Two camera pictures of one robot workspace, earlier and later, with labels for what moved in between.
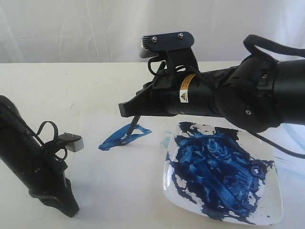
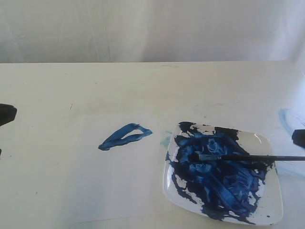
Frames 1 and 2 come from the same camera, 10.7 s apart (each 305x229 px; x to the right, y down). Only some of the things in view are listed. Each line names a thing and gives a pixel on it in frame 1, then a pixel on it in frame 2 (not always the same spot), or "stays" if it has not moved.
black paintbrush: (131, 129) -> (203, 157)
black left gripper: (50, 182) -> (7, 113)
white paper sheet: (116, 176) stays
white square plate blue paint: (223, 172) stays
